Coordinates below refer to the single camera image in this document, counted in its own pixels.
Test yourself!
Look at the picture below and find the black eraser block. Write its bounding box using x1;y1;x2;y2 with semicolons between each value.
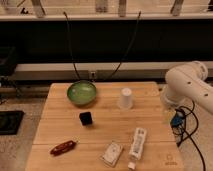
79;112;93;126

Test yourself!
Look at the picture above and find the green bowl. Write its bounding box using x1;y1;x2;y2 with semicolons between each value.
67;80;97;106

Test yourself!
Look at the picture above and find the wall power outlet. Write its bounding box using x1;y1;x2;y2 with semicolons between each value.
89;71;97;80

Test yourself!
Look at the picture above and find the left black cable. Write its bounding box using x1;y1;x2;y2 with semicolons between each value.
62;11;81;81

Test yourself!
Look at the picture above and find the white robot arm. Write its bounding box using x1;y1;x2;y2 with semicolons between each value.
160;61;213;115

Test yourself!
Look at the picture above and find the blue cable connector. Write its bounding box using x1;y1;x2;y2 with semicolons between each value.
170;112;184;127

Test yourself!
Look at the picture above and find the black floor mat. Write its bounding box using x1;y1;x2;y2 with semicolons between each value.
0;110;24;135

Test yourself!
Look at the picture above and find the red pocket knife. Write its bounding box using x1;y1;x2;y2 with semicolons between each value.
50;140;76;156

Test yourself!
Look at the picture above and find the right black cable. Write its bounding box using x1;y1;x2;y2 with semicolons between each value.
104;10;142;81

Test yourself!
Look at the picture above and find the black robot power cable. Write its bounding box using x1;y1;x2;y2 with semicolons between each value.
172;100;208;171

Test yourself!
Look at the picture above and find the white toothpaste tube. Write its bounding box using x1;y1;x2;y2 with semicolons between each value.
128;127;147;171

